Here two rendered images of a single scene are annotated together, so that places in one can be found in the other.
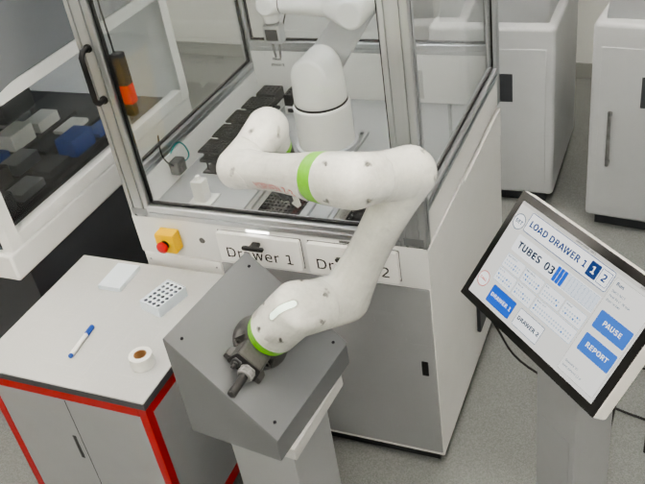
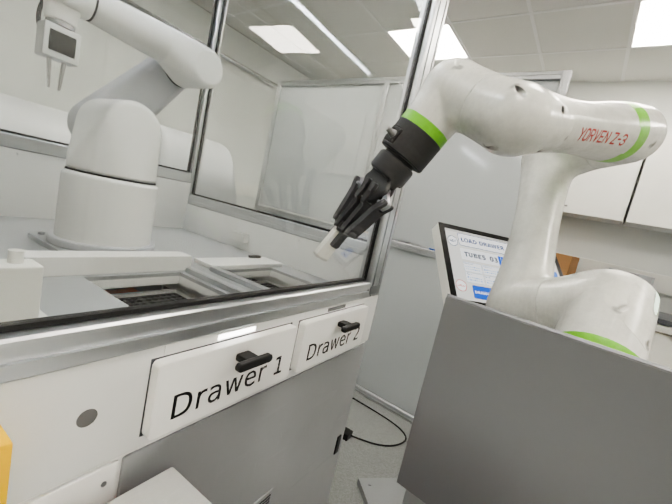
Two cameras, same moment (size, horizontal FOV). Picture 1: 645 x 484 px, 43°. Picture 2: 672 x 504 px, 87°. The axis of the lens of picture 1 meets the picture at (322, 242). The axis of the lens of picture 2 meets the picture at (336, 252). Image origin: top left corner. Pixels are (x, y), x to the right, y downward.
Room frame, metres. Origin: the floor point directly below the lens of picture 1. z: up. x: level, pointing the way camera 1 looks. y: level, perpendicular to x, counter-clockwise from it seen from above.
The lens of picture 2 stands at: (2.00, 0.74, 1.18)
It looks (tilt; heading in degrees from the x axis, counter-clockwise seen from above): 7 degrees down; 273
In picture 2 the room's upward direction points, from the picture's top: 13 degrees clockwise
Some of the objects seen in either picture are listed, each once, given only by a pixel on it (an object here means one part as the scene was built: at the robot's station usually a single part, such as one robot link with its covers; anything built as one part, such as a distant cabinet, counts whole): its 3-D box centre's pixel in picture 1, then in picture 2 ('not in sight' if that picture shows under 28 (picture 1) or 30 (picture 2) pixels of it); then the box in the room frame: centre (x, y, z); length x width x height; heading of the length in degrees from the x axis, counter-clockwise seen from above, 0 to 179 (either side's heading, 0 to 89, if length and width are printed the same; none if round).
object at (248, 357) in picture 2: (253, 247); (249, 359); (2.13, 0.21, 0.91); 0.07 x 0.04 x 0.01; 62
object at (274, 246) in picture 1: (259, 250); (234, 370); (2.15, 0.20, 0.87); 0.29 x 0.02 x 0.11; 62
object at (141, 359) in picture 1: (141, 359); not in sight; (1.84, 0.57, 0.78); 0.07 x 0.07 x 0.04
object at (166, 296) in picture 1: (163, 298); not in sight; (2.12, 0.53, 0.78); 0.12 x 0.08 x 0.04; 137
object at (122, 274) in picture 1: (119, 277); not in sight; (2.29, 0.69, 0.77); 0.13 x 0.09 x 0.02; 153
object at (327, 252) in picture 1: (352, 261); (334, 333); (2.01, -0.08, 0.87); 0.29 x 0.02 x 0.11; 62
